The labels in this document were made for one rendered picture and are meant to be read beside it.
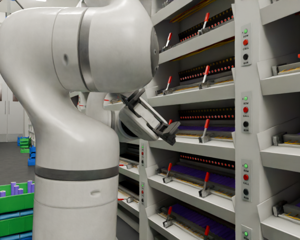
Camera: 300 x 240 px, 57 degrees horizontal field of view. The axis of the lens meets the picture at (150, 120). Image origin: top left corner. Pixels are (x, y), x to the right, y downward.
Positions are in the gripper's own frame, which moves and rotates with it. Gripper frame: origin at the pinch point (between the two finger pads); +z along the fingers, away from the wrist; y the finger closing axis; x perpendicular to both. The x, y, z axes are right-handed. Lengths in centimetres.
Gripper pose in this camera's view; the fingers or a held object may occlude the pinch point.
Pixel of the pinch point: (155, 112)
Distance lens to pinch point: 52.3
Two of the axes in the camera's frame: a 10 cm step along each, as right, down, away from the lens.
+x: 6.3, -7.2, 2.9
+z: 2.9, -1.3, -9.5
